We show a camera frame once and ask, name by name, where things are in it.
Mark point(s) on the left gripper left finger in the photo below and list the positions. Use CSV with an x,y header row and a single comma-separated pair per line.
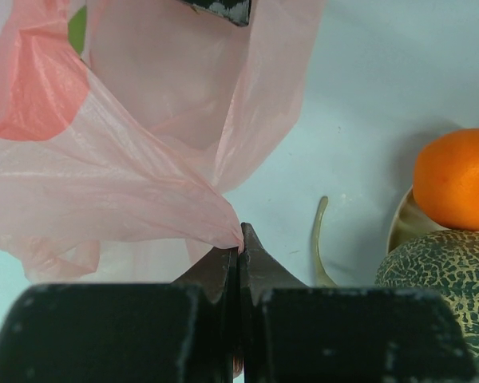
x,y
124,332

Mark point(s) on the green fake melon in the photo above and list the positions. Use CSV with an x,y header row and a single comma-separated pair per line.
x,y
453,273

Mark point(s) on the beige ceramic plate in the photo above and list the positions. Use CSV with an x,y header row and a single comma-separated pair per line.
x,y
410,224

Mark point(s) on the orange fake orange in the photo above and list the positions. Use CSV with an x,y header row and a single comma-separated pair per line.
x,y
446,180

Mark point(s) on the pink plastic bag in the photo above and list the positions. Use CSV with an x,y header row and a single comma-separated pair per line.
x,y
123,123

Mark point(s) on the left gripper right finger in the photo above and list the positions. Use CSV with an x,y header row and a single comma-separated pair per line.
x,y
295,333

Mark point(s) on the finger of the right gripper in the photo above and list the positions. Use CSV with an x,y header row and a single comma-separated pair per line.
x,y
237,12

